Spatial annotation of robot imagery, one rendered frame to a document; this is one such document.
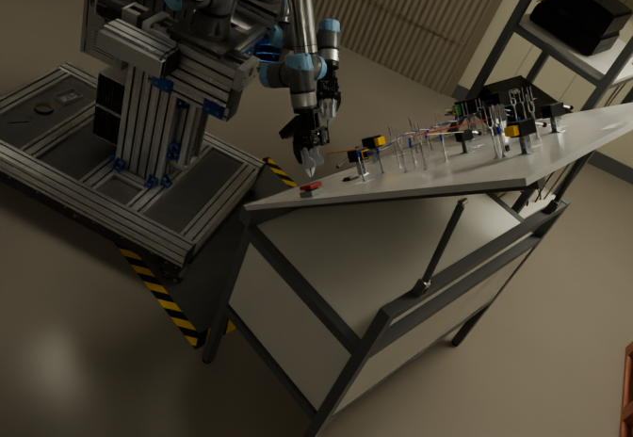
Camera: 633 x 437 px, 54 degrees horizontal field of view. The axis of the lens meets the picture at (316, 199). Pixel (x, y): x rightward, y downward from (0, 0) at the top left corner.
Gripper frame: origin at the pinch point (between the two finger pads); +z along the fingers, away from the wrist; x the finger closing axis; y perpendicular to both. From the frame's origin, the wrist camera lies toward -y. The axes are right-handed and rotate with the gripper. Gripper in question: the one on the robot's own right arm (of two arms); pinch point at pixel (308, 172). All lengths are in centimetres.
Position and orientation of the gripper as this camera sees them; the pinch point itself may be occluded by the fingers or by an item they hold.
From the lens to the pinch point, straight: 188.1
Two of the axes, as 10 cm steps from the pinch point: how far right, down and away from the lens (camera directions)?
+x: 7.0, -2.7, 6.6
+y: 7.0, 1.0, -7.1
